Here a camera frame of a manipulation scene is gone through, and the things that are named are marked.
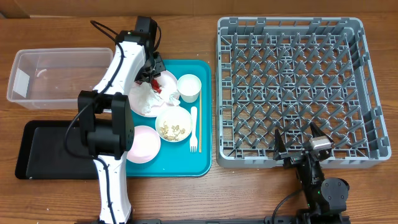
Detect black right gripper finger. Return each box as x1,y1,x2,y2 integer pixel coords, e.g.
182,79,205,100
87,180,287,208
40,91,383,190
274,129,287,153
310,122,325,138

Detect red snack wrapper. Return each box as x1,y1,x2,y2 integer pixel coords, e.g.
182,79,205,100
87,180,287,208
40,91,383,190
150,79,162,93

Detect white napkin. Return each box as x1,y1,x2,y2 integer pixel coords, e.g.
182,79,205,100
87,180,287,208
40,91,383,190
129,81,181,114

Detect white bowl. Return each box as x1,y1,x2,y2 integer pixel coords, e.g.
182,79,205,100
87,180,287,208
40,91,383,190
155,106,192,142

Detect rice and peanuts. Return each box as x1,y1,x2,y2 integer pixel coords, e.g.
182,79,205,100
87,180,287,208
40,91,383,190
158,121,188,142

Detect small pink plate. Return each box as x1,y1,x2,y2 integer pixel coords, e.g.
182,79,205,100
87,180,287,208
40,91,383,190
127,125,161,164

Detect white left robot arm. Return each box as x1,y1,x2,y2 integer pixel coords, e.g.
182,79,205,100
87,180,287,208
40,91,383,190
63,16,165,223

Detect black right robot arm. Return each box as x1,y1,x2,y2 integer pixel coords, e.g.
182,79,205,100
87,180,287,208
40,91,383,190
265,122,351,224

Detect grey dishwasher rack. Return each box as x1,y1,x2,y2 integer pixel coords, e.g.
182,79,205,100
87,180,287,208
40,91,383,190
216,17,392,169

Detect large white plate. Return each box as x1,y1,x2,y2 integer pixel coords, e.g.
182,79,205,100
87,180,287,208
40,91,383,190
128,69,179,118

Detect white cup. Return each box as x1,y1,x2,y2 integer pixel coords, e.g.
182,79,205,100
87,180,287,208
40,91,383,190
177,74,201,103

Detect wooden chopstick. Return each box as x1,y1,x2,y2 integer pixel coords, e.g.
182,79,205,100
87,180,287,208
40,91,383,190
198,90,202,153

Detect white plastic fork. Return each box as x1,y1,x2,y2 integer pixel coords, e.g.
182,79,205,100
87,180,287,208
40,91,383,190
190,106,198,153

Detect teal plastic tray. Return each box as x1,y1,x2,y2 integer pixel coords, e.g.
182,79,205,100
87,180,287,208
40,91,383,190
126,60,213,177

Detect clear plastic bin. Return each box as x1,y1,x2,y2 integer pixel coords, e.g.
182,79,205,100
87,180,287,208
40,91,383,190
6,47,113,110

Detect black plastic tray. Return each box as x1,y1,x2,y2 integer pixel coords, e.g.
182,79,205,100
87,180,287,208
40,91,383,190
15,120,98,180

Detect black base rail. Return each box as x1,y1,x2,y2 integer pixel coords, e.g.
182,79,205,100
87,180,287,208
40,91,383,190
132,216,351,224

